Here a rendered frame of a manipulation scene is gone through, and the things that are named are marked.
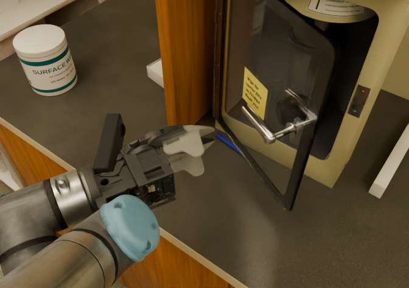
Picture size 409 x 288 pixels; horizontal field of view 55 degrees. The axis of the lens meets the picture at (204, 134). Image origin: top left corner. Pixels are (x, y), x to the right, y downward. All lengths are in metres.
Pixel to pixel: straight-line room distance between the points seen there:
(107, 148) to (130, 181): 0.07
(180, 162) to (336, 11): 0.36
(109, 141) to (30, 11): 1.06
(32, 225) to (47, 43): 0.64
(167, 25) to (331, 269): 0.56
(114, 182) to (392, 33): 0.47
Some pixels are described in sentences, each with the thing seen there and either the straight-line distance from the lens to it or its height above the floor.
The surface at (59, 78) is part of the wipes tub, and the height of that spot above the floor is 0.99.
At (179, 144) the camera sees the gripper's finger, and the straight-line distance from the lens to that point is 0.60.
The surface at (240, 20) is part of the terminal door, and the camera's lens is 0.72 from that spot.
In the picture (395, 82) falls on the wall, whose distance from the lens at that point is 1.24.
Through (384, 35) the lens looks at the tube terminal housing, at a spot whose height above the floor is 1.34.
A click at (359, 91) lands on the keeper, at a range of 0.74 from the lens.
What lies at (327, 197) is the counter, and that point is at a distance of 0.92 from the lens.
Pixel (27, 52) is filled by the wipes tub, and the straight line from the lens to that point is 1.10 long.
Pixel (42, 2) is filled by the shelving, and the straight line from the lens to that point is 1.66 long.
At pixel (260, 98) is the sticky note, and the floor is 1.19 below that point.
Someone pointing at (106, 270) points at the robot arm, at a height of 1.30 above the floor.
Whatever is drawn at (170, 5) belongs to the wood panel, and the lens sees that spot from 0.76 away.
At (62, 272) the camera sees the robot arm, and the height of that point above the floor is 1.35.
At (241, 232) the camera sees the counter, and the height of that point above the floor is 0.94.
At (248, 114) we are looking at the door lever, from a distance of 0.67.
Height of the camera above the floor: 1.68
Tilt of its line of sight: 48 degrees down
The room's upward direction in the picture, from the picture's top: straight up
